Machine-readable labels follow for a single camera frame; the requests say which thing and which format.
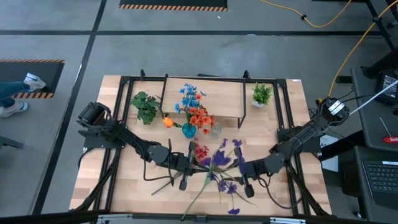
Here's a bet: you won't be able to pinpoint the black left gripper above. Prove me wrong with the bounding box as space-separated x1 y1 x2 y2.
167 141 214 191

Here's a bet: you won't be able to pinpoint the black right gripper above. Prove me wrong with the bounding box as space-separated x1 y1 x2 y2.
223 146 268 199

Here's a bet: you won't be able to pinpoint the dark red tulip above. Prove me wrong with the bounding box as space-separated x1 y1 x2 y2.
182 170 215 220

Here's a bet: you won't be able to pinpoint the red flower bunch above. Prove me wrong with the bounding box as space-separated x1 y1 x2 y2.
150 142 211 196

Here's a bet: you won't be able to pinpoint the purple flower bunch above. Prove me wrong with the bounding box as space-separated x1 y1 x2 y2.
198 138 259 216

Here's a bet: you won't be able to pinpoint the clear ribbed glass vase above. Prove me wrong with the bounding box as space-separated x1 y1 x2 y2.
210 122 223 139

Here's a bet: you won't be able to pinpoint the orange flower bunch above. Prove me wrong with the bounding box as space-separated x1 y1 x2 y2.
186 105 216 135

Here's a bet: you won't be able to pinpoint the orange tulip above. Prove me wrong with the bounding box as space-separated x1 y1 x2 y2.
162 116 187 129

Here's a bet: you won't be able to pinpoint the wooden shelf black legs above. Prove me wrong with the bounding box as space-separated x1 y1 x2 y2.
159 73 248 129

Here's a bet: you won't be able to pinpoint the blue glass vase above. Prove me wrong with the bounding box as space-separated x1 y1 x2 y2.
182 122 197 139

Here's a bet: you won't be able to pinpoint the dark green plant white pot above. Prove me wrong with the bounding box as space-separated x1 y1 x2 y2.
129 91 162 126

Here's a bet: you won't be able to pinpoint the light green plant white pot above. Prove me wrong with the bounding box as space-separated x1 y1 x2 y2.
251 82 274 108

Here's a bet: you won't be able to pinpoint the white paper sheet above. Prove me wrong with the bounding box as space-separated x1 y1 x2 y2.
319 134 340 172

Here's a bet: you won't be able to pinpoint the dark grey desk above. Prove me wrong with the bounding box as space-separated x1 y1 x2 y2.
337 146 398 224
350 66 398 152

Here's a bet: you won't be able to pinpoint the black laptop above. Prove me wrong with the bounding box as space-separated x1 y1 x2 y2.
362 160 398 210

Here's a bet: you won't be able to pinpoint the white rod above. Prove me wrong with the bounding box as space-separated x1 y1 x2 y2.
349 79 398 115

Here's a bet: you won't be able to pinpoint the black mat striped edge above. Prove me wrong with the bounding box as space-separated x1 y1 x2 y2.
0 58 65 100
119 0 228 12

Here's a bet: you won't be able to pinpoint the black handheld screen device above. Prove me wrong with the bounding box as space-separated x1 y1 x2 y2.
374 70 398 106

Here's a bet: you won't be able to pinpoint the black stand legs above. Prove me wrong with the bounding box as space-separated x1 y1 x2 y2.
362 0 398 79

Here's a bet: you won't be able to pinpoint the person's white shoe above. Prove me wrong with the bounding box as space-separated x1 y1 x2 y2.
0 99 29 119
23 72 47 92

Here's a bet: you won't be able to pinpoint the grey stand foot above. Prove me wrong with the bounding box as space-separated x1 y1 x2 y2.
0 136 25 151

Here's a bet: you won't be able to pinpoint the person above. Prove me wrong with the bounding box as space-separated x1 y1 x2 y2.
0 72 47 119

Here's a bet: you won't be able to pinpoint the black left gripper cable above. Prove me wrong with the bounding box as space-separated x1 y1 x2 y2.
142 159 175 182

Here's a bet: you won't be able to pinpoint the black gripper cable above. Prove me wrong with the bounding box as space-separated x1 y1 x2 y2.
257 175 301 210
142 159 175 182

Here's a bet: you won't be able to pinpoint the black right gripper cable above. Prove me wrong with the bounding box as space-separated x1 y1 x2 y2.
257 175 301 210

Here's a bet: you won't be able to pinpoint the aluminium rig frame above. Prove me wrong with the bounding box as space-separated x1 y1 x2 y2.
96 213 307 224

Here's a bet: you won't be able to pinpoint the black table frame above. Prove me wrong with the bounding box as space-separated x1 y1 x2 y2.
70 68 332 218

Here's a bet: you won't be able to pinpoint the red handled screwdriver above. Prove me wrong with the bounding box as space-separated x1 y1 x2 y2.
379 116 398 144

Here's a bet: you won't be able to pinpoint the yellow cable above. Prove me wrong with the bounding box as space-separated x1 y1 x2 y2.
259 0 354 29
328 0 398 96

